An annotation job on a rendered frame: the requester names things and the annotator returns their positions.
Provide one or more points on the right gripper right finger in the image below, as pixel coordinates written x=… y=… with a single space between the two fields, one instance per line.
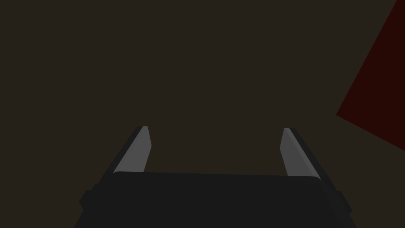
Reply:
x=297 y=155

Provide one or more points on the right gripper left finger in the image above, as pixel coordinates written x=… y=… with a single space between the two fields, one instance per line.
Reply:
x=136 y=153

